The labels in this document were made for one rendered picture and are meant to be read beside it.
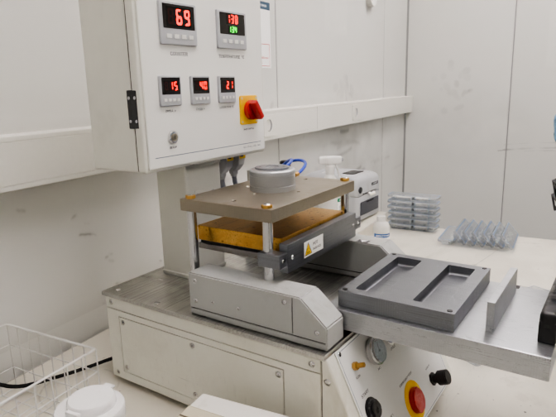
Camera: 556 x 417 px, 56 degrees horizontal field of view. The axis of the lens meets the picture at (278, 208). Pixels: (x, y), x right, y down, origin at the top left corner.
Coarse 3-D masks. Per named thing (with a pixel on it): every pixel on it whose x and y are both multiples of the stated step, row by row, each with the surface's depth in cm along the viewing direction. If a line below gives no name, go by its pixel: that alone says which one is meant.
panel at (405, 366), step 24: (360, 336) 78; (360, 360) 76; (408, 360) 86; (432, 360) 92; (360, 384) 74; (384, 384) 78; (408, 384) 83; (360, 408) 72; (384, 408) 76; (408, 408) 81; (432, 408) 87
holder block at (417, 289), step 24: (384, 264) 85; (408, 264) 88; (432, 264) 85; (456, 264) 84; (360, 288) 77; (384, 288) 79; (408, 288) 75; (432, 288) 78; (456, 288) 78; (480, 288) 77; (384, 312) 72; (408, 312) 70; (432, 312) 68; (456, 312) 67
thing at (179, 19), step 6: (168, 6) 82; (168, 12) 83; (174, 12) 84; (180, 12) 85; (186, 12) 86; (168, 18) 83; (174, 18) 84; (180, 18) 85; (186, 18) 86; (168, 24) 83; (174, 24) 84; (180, 24) 85; (186, 24) 86
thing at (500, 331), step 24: (504, 288) 70; (528, 288) 80; (360, 312) 73; (480, 312) 72; (504, 312) 72; (528, 312) 72; (384, 336) 71; (408, 336) 69; (432, 336) 67; (456, 336) 66; (480, 336) 66; (504, 336) 65; (528, 336) 65; (480, 360) 64; (504, 360) 63; (528, 360) 61; (552, 360) 61
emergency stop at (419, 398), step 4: (412, 388) 83; (416, 388) 83; (412, 392) 82; (416, 392) 83; (420, 392) 84; (412, 396) 82; (416, 396) 82; (420, 396) 83; (412, 400) 81; (416, 400) 82; (420, 400) 83; (424, 400) 84; (412, 404) 81; (416, 404) 81; (420, 404) 82; (424, 404) 83; (412, 408) 82; (416, 408) 81; (420, 408) 82; (424, 408) 83; (416, 412) 82; (420, 412) 82
